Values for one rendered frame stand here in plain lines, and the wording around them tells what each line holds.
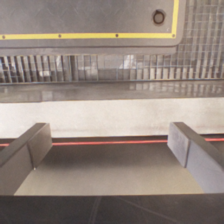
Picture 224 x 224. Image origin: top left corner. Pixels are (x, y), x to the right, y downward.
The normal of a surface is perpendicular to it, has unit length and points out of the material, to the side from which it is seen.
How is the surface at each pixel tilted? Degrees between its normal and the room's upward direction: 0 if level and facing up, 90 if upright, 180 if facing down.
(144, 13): 0
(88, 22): 0
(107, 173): 72
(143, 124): 1
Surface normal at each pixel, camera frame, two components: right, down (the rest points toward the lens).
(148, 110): 0.03, 0.31
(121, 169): -0.02, -0.85
